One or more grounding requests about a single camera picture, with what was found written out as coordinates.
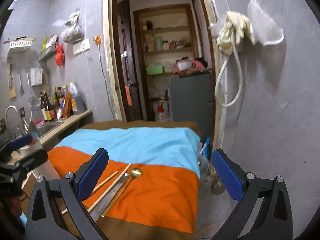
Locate clear hanging plastic bag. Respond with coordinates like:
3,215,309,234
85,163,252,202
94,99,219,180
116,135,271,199
61,10,84,44

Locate cream rubber gloves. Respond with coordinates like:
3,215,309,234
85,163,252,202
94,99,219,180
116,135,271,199
217,11,257,55

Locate chrome faucet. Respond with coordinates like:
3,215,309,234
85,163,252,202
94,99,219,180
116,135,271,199
4,105,24,138

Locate grey wall shelf rack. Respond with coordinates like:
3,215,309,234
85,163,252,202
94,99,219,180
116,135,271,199
39,42,59,61

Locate white paper box on wall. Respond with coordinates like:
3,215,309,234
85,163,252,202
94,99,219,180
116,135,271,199
31,68,43,86

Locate red spray bottle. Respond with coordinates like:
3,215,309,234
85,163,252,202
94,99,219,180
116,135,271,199
157,102,165,122

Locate orange plug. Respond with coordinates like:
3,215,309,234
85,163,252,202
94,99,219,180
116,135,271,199
93,35,101,45

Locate cooking oil jug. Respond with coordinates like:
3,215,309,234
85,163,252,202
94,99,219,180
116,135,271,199
69,82,85,115

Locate grey cabinet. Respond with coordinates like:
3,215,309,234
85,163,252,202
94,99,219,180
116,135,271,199
169,73,214,141

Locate steel table knife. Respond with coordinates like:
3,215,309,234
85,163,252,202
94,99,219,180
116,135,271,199
90,172,130,222

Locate wooden shelf unit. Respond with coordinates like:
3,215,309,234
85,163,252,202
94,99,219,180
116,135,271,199
133,4,199,121

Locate wall power socket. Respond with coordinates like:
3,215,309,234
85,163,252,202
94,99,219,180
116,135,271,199
73,38,90,55

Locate red plastic bag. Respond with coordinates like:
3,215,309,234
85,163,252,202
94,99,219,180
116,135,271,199
55,44,65,67

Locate white mesh bag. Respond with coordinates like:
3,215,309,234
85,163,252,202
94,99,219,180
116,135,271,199
247,0,284,46

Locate green box on shelf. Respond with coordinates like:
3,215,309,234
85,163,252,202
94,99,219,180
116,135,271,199
146,64,163,75

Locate white wall basket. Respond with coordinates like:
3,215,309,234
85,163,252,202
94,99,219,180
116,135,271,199
3,37,36,54

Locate gold spoon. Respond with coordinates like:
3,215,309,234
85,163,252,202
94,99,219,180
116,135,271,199
101,167,143,217

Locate striped blue orange brown cloth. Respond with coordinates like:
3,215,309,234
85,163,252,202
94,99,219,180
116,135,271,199
48,121,201,239

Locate dark sauce bottle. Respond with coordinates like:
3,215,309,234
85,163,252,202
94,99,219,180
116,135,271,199
43,89,56,121

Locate brown snack packet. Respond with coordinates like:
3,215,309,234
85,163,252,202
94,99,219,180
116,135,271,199
62,92,72,119

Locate white bowl on cabinet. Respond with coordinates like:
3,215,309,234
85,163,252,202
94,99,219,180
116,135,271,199
176,60,193,72

